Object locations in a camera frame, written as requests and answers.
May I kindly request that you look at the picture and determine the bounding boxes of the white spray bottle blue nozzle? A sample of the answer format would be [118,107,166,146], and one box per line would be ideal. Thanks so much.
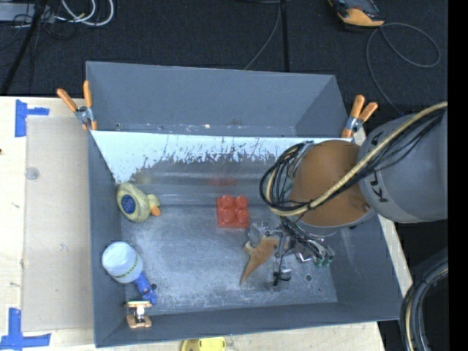
[101,241,159,306]

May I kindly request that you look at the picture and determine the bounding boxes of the red building block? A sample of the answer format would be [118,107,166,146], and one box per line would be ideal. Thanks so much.
[216,195,252,230]

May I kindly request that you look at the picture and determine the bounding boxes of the tan toy dinosaur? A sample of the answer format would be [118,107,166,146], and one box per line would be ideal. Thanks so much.
[239,234,281,287]

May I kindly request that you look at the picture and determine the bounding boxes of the grey metal bin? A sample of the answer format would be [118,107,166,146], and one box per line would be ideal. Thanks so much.
[85,60,401,349]

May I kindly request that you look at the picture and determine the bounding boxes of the yellow rubber duck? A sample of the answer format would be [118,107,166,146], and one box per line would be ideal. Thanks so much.
[116,181,162,224]

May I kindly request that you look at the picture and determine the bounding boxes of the brown cardboard board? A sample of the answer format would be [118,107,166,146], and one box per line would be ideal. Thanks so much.
[20,116,97,333]

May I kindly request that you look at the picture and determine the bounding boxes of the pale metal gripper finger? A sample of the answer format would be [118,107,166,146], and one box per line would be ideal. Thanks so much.
[250,222,282,242]
[271,257,294,287]

